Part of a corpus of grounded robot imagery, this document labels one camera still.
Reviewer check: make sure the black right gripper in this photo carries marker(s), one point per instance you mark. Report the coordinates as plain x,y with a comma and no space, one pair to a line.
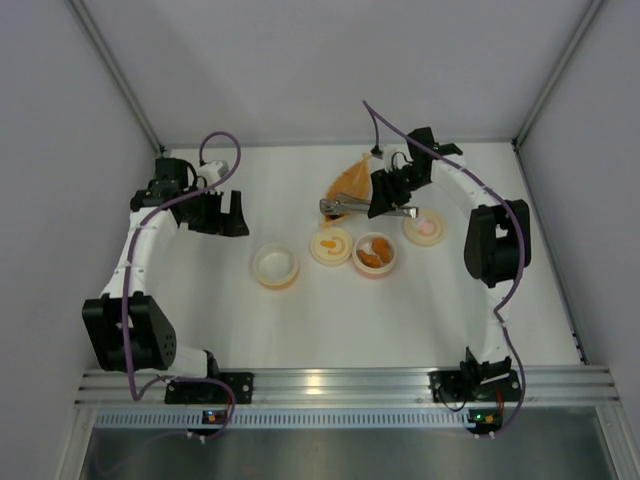
391,185

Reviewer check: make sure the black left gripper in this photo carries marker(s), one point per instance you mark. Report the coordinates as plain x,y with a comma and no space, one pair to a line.
213,212

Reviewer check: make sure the metal serving tongs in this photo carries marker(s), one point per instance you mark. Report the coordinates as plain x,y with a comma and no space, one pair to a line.
343,204

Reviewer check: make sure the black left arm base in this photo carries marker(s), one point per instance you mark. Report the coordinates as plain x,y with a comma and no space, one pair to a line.
229,386

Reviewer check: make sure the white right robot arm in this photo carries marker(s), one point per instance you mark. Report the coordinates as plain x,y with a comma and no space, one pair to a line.
497,246

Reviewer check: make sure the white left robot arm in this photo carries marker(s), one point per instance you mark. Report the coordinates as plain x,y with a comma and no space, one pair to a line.
127,328

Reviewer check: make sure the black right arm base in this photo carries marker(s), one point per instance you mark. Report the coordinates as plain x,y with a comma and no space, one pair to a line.
451,388

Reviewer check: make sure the orange boat-shaped dish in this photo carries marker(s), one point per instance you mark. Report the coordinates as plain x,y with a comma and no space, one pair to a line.
354,181

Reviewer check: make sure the cream bowl pink base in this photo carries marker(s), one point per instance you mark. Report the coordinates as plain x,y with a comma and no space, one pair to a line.
364,243

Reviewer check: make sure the cream lid pink smiley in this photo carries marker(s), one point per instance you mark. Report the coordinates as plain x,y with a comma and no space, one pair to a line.
427,229

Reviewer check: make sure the cream bowl orange base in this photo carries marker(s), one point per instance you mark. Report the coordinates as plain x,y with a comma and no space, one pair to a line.
275,266

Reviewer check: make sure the cream lid orange smiley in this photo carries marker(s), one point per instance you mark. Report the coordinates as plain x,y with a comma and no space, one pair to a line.
331,246

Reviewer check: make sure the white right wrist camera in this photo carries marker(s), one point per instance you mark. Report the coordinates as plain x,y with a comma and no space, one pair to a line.
390,159

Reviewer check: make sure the grey slotted cable duct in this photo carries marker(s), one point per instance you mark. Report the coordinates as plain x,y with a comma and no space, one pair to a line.
286,419

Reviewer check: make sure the left aluminium frame post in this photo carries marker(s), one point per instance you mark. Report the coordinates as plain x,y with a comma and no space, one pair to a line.
90,28

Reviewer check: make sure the aluminium frame post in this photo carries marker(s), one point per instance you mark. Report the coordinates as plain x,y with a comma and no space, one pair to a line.
90,28
576,38

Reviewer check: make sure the aluminium mounting rail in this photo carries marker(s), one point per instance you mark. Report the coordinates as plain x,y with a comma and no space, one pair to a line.
572,385

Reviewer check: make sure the right aluminium frame post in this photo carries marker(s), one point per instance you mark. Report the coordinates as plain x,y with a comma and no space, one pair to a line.
576,38

